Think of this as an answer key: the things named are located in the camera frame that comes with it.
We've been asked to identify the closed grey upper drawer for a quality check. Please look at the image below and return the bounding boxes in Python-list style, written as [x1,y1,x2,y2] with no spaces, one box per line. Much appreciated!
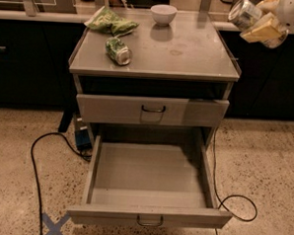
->
[77,94,229,127]

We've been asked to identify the white ceramic bowl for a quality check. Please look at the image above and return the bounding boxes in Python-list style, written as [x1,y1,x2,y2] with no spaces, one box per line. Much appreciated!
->
[151,4,178,26]

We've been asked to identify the green chip bag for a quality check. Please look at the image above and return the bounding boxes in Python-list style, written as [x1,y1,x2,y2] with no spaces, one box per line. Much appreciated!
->
[85,7,139,37]

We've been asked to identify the green soda can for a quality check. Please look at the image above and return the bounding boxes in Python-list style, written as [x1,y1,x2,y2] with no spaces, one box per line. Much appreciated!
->
[106,37,132,66]

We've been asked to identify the blue tape cross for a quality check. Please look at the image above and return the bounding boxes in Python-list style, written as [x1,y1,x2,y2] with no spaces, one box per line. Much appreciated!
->
[42,213,70,235]

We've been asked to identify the black cable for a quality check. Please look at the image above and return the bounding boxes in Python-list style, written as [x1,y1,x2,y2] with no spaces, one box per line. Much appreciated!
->
[26,130,94,235]
[207,127,262,235]

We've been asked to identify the grey metal drawer cabinet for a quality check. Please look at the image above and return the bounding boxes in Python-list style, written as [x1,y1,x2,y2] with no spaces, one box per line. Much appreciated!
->
[69,9,241,143]

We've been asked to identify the blue power box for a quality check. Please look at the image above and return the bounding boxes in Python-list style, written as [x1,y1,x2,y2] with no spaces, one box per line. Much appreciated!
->
[74,114,92,151]

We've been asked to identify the black cable on left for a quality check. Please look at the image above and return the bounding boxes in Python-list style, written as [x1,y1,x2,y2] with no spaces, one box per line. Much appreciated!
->
[26,130,94,235]

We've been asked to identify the open grey middle drawer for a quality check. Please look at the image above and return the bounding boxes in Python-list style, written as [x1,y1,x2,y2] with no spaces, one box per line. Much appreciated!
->
[68,136,232,229]

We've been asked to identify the dark counter cabinet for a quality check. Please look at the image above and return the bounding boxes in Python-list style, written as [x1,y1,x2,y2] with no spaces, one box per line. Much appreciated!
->
[0,19,294,120]

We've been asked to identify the black cable on right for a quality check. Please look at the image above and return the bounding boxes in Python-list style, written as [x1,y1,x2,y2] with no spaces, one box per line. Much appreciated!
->
[207,127,262,235]

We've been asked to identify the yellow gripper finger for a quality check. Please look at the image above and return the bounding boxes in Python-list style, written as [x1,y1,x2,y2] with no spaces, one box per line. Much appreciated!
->
[256,0,280,15]
[240,12,283,42]

